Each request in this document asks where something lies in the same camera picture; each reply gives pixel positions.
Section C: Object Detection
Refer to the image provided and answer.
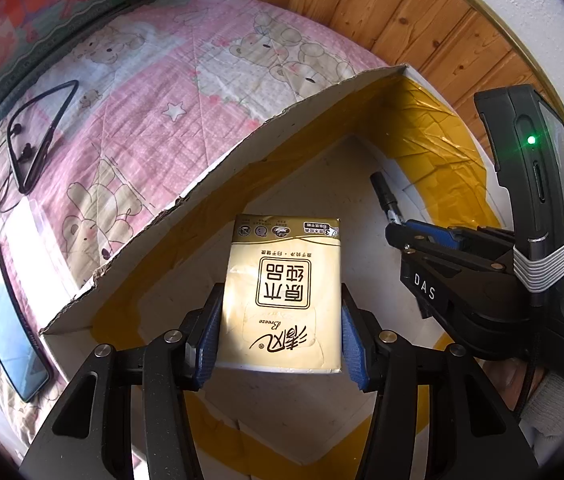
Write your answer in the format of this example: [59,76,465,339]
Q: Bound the black marker pen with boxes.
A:
[370,171,403,224]

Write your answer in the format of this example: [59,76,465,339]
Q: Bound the gold tissue pack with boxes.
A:
[217,214,341,374]

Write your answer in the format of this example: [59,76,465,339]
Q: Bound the white cardboard box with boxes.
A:
[41,65,513,479]

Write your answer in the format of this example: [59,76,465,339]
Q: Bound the smartphone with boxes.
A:
[0,247,52,403]

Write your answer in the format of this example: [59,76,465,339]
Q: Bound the wooden headboard panel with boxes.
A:
[186,0,564,261]

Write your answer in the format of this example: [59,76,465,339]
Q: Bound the pink cartoon bed quilt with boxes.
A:
[0,0,394,461]

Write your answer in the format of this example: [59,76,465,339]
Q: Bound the black neckband earphones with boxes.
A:
[5,79,79,195]

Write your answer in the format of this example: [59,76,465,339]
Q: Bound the black tracking camera module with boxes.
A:
[474,84,564,294]

